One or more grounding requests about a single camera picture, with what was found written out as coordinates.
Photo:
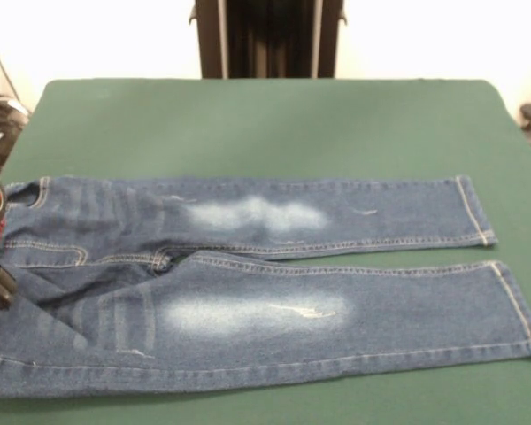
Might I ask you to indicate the dark green table cloth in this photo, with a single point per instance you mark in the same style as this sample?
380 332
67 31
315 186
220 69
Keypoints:
292 119

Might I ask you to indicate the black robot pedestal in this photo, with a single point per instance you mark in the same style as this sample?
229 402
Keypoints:
265 40

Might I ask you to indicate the blue denim jeans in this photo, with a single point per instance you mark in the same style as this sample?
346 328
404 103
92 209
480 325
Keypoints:
292 288

